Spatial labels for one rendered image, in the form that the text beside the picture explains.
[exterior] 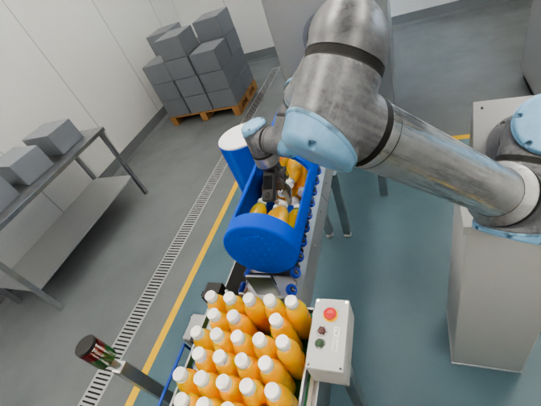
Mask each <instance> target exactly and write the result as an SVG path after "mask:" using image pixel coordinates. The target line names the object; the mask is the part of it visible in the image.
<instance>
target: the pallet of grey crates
mask: <svg viewBox="0 0 541 406"><path fill-rule="evenodd" d="M192 25H193V27H194V29H195V32H196V34H197V36H198V37H196V36H195V34H194V31H193V29H192V27H191V25H187V26H184V27H181V25H180V22H177V23H173V24H170V25H167V26H165V27H161V28H158V29H157V30H156V31H154V32H153V33H152V34H150V35H149V36H147V41H148V43H149V44H150V46H151V49H152V50H153V52H154V54H155V55H156V57H155V58H153V59H152V60H151V61H150V62H149V63H148V64H146V65H145V66H144V67H143V68H142V70H143V71H144V73H145V74H146V76H147V78H148V80H149V82H150V83H151V85H152V87H153V89H154V90H155V92H156V94H157V95H158V97H159V99H160V101H162V103H163V106H164V107H165V109H166V111H167V112H168V114H169V116H170V119H171V121H172V123H173V125H174V126H178V125H179V124H181V122H182V121H183V120H184V119H185V118H186V116H190V115H195V114H200V116H201V117H202V119H203V121H208V120H209V119H210V118H211V117H212V116H213V114H214V112H215V111H218V110H227V109H231V108H232V109H233V112H234V114H235V116H237V115H242V113H243V111H244V110H245V108H246V107H247V105H248V103H249V102H250V99H251V98H252V97H253V95H254V93H255V91H256V89H257V88H258V87H257V84H256V82H255V79H254V78H253V75H252V73H251V71H250V66H249V65H248V63H247V60H246V57H245V54H244V52H243V50H242V46H241V42H240V39H239V38H238V35H237V31H236V29H235V26H234V25H233V21H232V19H231V16H230V14H229V10H228V7H227V6H225V7H222V8H220V9H216V10H212V11H210V12H207V13H204V14H202V15H201V16H200V17H199V18H198V19H197V20H196V21H194V22H193V23H192Z"/></svg>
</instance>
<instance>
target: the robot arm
mask: <svg viewBox="0 0 541 406"><path fill-rule="evenodd" d="M389 47H390V32H389V27H388V23H387V21H386V16H385V15H384V13H383V11H382V9H381V8H380V7H379V5H378V4H377V3H376V2H375V1H373V0H328V1H327V2H325V3H324V4H323V5H322V6H321V7H320V8H319V10H318V11H317V12H316V14H315V15H314V17H313V19H312V21H311V23H310V26H309V28H308V33H307V47H306V50H305V54H304V57H303V59H302V60H301V62H300V63H299V66H298V68H297V69H296V71H295V74H294V75H293V77H292V78H289V79H288V80H287V82H286V84H285V85H284V88H283V95H282V98H281V101H280V103H279V108H278V112H277V114H276V117H275V122H274V125H273V126H272V125H267V124H266V120H265V118H262V117H258V118H253V119H251V120H249V121H248V122H247V123H245V124H244V125H243V126H242V129H241V132H242V135H243V139H244V140H245V141H246V144H247V147H248V148H249V150H250V153H251V155H252V156H253V159H254V162H255V163H256V165H257V167H258V168H260V169H261V170H262V171H263V183H262V201H264V202H274V203H275V204H276V205H279V201H278V198H277V191H278V190H279V191H282V193H281V194H282V195H283V196H284V197H285V199H286V201H287V204H288V205H291V203H292V196H291V194H292V189H291V187H290V186H289V184H287V183H286V179H288V178H289V174H288V172H287V174H286V171H287V168H286V166H281V164H280V162H279V159H280V158H279V157H280V156H281V157H287V158H293V157H296V156H297V155H298V156H300V157H302V158H304V159H306V160H308V161H310V162H312V163H314V164H319V165H320V166H321V167H324V168H328V169H331V170H333V171H337V172H351V171H352V170H353V168H361V169H364V170H366V171H368V172H372V173H374V174H377V175H380V176H383V177H385V178H387V179H390V180H393V181H396V182H399V183H401V184H404V185H407V186H409V187H412V188H414V189H418V190H420V191H422V192H425V193H428V194H431V195H433V196H435V197H439V198H441V199H444V200H446V201H450V202H452V203H455V204H457V205H461V206H463V207H465V208H467V210H468V211H469V212H470V214H471V215H472V216H473V224H472V227H473V228H474V229H475V230H479V231H481V232H484V233H487V234H492V235H495V236H498V237H502V238H508V239H511V240H514V241H518V242H524V243H528V244H533V245H541V93H540V94H538V95H535V96H534V97H532V98H530V99H529V100H527V101H525V102H524V103H523V104H521V105H520V106H519V107H518V108H517V109H516V111H515V112H514V114H513V115H511V116H509V117H507V118H505V119H503V120H502V121H500V122H499V123H498V124H497V125H496V126H495V127H494V128H493V129H492V131H491V132H490V134H489V136H488V138H487V140H486V144H485V154H486V155H483V154H482V153H480V152H479V151H476V150H475V149H473V148H471V147H469V146H468V145H466V144H464V143H462V142H461V141H459V140H457V139H454V138H453V137H452V136H450V135H447V134H446V133H444V132H443V131H441V130H439V129H437V128H435V127H433V126H432V125H430V124H428V123H426V122H425V121H423V120H421V119H419V118H417V117H416V116H414V115H412V114H409V113H408V112H406V111H405V110H402V109H401V108H399V107H397V106H395V105H394V104H392V103H391V102H390V101H389V100H388V99H387V98H385V97H383V96H382V95H380V94H379V93H378V90H379V87H380V84H381V81H382V77H383V74H384V72H385V68H386V63H387V60H388V56H389Z"/></svg>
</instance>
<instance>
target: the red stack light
mask: <svg viewBox="0 0 541 406"><path fill-rule="evenodd" d="M104 351H105V343H104V342H103V341H102V340H100V339H99V338H97V337H96V344H95V347H94V348H93V349H92V351H91V352H90V353H89V354H87V355H86V356H84V357H81V359H82V360H84V361H86V362H87V363H94V362H96V361H97V360H98V359H99V358H100V357H101V356H102V355H103V353H104Z"/></svg>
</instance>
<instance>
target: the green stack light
mask: <svg viewBox="0 0 541 406"><path fill-rule="evenodd" d="M115 355H116V351H115V349H114V348H112V347H111V346H109V345H107V344H106V343H105V351H104V353H103V355H102V356H101V357H100V358H99V359H98V360H97V361H96V362H92V363H90V364H91V365H92V366H94V367H96V368H97V369H99V370H104V369H106V368H107V367H108V366H110V364H111V363H112V362H113V361H114V359H115Z"/></svg>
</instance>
